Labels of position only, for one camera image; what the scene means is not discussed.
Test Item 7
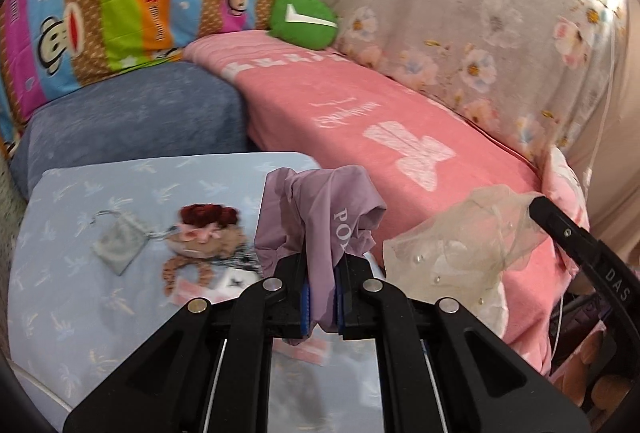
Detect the small grey drawstring pouch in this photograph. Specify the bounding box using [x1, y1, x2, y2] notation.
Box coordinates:
[91, 210, 150, 276]

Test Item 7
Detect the pink floral pillow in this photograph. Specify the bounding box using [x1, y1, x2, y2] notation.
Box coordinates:
[541, 146, 590, 231]

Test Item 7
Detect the light blue patterned pillow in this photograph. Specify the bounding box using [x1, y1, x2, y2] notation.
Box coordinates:
[6, 151, 386, 433]

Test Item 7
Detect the pink towel blanket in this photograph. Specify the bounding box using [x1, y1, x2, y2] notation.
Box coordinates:
[182, 30, 591, 377]

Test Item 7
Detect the white cord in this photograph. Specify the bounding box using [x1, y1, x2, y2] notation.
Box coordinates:
[549, 11, 618, 364]

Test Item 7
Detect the dark blue plush cushion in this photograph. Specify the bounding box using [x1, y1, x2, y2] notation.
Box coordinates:
[10, 61, 247, 198]

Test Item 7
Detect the green checkmark plush pillow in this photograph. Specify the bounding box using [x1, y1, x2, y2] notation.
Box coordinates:
[268, 0, 338, 50]

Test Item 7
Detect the grey floral bedsheet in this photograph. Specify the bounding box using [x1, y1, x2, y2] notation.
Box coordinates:
[323, 0, 627, 162]

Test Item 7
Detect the purple cloth garment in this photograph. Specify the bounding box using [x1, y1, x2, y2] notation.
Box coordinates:
[254, 165, 386, 339]

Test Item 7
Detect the pink cloth piece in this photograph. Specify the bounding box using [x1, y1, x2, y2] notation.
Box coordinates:
[168, 277, 240, 306]

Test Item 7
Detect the leopard print hair tie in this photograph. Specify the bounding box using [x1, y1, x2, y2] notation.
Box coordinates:
[209, 244, 264, 275]

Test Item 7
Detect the dark red velvet scrunchie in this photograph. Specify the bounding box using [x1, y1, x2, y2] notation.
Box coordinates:
[179, 203, 239, 228]

